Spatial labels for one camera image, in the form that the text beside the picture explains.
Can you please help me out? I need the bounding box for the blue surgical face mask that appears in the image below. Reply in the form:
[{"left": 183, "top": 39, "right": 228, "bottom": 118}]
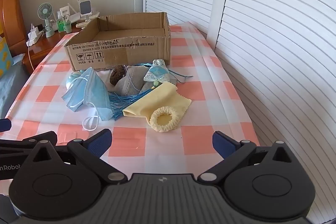
[{"left": 81, "top": 68, "right": 113, "bottom": 131}]

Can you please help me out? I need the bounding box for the cream knitted scrunchie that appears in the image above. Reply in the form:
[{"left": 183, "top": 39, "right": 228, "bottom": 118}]
[{"left": 150, "top": 106, "right": 182, "bottom": 132}]

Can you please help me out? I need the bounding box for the blue white plush toy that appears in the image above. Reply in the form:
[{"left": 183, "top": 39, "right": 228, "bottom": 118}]
[{"left": 66, "top": 70, "right": 84, "bottom": 90}]

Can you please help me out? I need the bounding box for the grey fabric pouch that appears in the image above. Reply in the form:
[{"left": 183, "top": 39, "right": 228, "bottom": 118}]
[
  {"left": 141, "top": 75, "right": 177, "bottom": 92},
  {"left": 114, "top": 65, "right": 149, "bottom": 96}
]

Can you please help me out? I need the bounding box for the brown scrunchie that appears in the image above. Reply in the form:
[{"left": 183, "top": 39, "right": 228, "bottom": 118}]
[{"left": 109, "top": 65, "right": 126, "bottom": 86}]

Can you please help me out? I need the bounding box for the yellow microfibre cloth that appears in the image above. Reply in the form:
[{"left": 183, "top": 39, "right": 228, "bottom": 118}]
[{"left": 122, "top": 82, "right": 191, "bottom": 124}]

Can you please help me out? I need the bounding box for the blue white sachet with tassel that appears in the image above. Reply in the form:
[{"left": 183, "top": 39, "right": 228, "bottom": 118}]
[{"left": 109, "top": 59, "right": 193, "bottom": 120}]

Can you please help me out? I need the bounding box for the yellow blue snack bag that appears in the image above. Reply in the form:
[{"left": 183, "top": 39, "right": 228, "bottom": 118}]
[{"left": 0, "top": 24, "right": 13, "bottom": 77}]

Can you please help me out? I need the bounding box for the wooden nightstand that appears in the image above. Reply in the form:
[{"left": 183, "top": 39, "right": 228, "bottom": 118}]
[{"left": 21, "top": 27, "right": 82, "bottom": 75}]

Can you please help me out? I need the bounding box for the checkered pink white tablecloth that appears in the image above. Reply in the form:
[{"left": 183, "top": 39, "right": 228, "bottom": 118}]
[{"left": 1, "top": 23, "right": 257, "bottom": 174}]

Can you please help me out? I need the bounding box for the white power strip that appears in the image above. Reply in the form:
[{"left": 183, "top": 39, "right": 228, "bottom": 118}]
[{"left": 26, "top": 24, "right": 44, "bottom": 47}]

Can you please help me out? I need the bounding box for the wooden headboard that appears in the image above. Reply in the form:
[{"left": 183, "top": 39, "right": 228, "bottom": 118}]
[{"left": 1, "top": 0, "right": 27, "bottom": 56}]

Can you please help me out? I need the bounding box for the green sanitizer bottle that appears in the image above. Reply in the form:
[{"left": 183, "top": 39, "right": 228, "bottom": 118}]
[{"left": 57, "top": 11, "right": 64, "bottom": 32}]

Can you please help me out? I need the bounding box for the brown cardboard box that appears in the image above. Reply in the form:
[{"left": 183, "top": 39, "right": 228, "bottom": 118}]
[{"left": 64, "top": 12, "right": 171, "bottom": 71}]

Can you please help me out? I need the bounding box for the green desk fan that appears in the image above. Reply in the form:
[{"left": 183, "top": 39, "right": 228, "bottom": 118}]
[{"left": 37, "top": 2, "right": 55, "bottom": 38}]

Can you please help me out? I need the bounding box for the white card sign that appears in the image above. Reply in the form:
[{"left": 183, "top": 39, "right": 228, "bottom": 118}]
[{"left": 60, "top": 6, "right": 70, "bottom": 21}]

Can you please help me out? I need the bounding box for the white louvered closet door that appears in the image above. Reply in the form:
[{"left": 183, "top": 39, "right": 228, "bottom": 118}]
[{"left": 143, "top": 0, "right": 335, "bottom": 223}]

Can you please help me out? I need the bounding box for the white grey phone stand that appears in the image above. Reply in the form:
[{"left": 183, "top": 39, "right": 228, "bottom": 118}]
[{"left": 76, "top": 0, "right": 100, "bottom": 29}]

